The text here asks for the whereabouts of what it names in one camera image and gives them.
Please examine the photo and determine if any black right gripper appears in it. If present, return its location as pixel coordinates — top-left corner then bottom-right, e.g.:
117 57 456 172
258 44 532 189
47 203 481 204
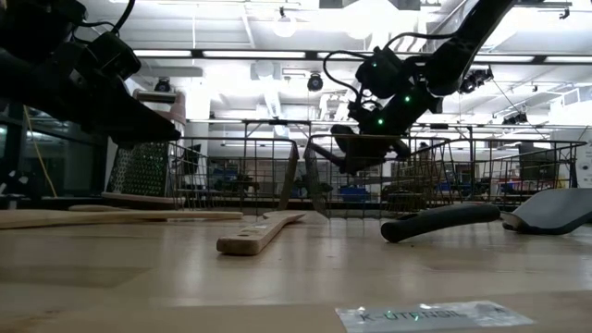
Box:
332 123 413 175

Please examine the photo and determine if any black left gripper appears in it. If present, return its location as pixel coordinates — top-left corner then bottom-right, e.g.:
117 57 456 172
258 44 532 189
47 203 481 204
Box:
0 43 181 144

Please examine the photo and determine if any black round spatula red-black handle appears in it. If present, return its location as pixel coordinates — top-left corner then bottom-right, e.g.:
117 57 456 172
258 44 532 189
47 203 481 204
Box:
307 140 348 168

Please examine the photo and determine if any wooden slotted spatula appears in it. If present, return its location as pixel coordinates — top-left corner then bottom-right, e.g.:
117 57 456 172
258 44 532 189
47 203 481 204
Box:
68 203 140 213

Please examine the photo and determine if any black rectangular spatula red-black handle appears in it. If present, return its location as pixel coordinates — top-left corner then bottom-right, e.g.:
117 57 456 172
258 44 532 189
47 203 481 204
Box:
380 187 592 244

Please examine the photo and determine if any wooden spoon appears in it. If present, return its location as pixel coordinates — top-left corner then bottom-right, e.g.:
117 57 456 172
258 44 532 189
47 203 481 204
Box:
216 210 307 256

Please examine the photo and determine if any pink steel box grater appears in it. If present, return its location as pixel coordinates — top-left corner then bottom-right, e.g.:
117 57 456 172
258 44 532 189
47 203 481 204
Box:
102 88 187 204

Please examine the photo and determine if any wooden fork-tined spatula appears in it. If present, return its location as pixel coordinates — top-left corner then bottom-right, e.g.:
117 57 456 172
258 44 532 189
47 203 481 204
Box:
0 208 245 231

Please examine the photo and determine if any white globe ceiling lamp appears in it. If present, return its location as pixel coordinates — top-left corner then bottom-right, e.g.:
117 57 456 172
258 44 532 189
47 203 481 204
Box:
271 6 298 39

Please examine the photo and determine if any gold wire basket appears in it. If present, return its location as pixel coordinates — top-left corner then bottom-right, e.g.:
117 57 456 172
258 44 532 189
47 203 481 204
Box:
302 132 452 219
168 136 301 213
406 137 588 208

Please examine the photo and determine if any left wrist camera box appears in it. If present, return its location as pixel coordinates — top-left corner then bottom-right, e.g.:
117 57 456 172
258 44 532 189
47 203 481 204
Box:
87 31 142 80

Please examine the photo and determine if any yellow extension cable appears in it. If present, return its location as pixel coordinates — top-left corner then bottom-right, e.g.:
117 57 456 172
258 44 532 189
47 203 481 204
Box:
22 105 59 199

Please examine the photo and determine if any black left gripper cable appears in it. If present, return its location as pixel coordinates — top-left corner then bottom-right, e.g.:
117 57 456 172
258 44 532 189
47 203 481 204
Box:
76 0 136 36

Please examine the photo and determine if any black ceiling camera rig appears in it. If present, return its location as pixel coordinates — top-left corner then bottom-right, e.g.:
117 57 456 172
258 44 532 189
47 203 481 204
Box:
460 67 495 95

